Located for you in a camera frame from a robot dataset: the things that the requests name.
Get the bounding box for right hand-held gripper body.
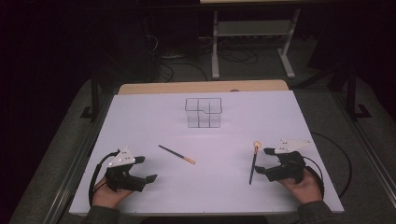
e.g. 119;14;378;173
264;138;314;185

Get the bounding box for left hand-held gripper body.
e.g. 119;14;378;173
105;147;148;193

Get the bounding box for black-handled wooden spoon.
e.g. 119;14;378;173
248;140;262;186

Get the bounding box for black chopstick with orange tip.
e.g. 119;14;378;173
158;144;196;165

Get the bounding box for clear acrylic organizer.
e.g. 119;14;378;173
184;97;222;129

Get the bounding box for person's left hand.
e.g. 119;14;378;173
92;175;134;210

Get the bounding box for person's right hand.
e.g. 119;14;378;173
277;168;323;205

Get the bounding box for white table cover sheet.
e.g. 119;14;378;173
68;90;346;217

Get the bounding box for black metal stand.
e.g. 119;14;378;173
79;68;101;121
345;64;374;121

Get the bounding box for left hand-held gripper cable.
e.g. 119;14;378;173
88;149;121;207

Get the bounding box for aluminium floor rail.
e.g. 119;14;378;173
43;92;114;224
331;92;396;200

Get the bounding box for black floor cables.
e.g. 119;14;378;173
146;32;260;84

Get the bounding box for white metal desk frame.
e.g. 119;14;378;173
199;0;303;81

